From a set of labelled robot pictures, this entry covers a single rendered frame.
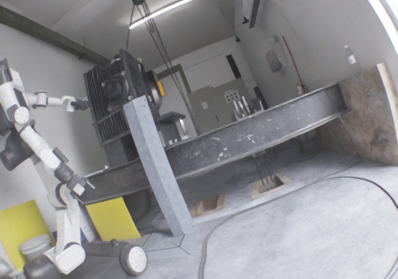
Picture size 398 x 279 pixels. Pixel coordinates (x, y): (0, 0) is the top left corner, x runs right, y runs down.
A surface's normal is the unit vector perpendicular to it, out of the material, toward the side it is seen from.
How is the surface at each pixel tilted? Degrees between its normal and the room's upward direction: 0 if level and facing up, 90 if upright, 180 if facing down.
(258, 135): 90
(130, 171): 90
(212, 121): 90
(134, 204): 90
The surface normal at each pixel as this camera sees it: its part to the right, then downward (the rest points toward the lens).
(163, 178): 0.05, -0.07
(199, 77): -0.15, 0.01
